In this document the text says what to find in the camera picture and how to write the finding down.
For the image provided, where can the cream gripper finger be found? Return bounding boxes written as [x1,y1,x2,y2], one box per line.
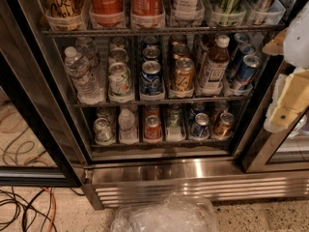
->
[264,68,309,132]
[262,29,287,56]

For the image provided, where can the green white 7up can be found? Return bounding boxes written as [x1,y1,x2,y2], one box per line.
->
[108,62,131,97]

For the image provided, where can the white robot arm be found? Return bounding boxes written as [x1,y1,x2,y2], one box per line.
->
[263,2,309,132]

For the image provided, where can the blue red bull can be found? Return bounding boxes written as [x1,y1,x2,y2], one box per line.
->
[227,43,256,79]
[232,55,261,90]

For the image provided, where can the front blue red bull can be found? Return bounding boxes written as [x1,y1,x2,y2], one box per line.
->
[232,55,261,90]

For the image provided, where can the fridge glass door right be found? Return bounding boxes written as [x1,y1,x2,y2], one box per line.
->
[239,58,309,173]

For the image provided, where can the bottom shelf orange can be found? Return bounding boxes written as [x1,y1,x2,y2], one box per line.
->
[212,112,235,137]

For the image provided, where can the front orange lacroix can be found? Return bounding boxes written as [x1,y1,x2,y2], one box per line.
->
[171,57,195,92]

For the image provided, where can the orange lacroix can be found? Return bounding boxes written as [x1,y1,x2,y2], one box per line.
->
[171,57,195,92]
[172,43,191,60]

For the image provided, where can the bottom shelf blue can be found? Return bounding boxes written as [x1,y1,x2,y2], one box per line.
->
[190,113,210,139]

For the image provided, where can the blue pepsi can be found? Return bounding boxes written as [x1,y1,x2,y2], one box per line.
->
[142,46,161,62]
[141,61,163,96]

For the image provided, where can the front blue pepsi can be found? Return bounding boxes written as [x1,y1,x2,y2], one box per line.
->
[141,61,163,96]

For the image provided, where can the bottom shelf red can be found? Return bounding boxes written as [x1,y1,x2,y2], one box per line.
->
[144,115,162,142]

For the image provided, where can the red coca-cola can left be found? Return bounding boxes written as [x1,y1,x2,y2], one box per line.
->
[91,0,123,27]

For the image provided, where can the yellow lacroix can top shelf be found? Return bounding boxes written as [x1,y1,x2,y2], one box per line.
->
[40,0,87,19]

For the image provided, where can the open fridge glass door left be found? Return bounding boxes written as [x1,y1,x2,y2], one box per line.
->
[0,0,87,187]

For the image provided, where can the amber tea bottle white cap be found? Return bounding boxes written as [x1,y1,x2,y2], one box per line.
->
[199,35,230,89]

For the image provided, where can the clear plastic bag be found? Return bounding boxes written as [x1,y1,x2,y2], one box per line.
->
[110,193,219,232]

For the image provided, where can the rear clear water bottle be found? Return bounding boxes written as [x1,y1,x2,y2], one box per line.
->
[75,37,99,69]

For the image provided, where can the clear water bottle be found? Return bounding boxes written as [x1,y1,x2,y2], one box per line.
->
[65,46,103,104]
[75,37,99,69]

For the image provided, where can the front clear water bottle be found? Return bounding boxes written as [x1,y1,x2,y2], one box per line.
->
[65,46,103,104]

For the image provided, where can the orange floor cable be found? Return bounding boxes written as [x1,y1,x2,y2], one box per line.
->
[42,187,58,232]

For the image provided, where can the black floor cables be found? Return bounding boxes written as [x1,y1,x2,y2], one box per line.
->
[0,187,85,232]

